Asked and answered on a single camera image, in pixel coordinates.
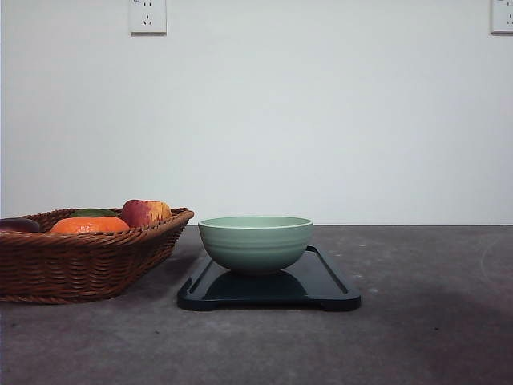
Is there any green fruit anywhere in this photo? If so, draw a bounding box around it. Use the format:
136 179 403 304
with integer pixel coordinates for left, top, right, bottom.
71 209 116 217

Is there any brown wicker basket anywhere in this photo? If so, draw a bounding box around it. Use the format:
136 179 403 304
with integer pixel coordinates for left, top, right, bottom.
0 205 194 304

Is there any dark rectangular tray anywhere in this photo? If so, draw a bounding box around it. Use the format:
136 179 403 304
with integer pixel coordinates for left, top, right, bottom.
177 245 362 310

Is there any white wall socket right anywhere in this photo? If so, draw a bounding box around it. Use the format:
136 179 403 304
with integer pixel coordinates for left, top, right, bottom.
487 0 513 39

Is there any white wall socket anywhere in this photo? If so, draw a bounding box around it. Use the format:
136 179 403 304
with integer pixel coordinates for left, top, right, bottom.
487 0 513 39
128 0 168 37

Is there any white wall socket left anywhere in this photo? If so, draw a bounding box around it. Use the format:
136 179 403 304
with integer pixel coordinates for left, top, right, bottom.
128 0 168 37

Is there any red yellow apple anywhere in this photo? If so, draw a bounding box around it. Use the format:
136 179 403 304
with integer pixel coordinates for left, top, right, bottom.
122 199 172 226

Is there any green ceramic bowl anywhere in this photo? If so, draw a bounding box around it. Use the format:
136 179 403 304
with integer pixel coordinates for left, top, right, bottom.
199 216 313 274

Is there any orange mandarin fruit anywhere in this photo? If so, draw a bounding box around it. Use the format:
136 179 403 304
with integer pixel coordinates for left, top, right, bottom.
50 217 131 233

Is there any dark purple fruit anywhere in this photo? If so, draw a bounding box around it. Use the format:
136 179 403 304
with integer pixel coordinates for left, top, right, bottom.
0 218 40 233

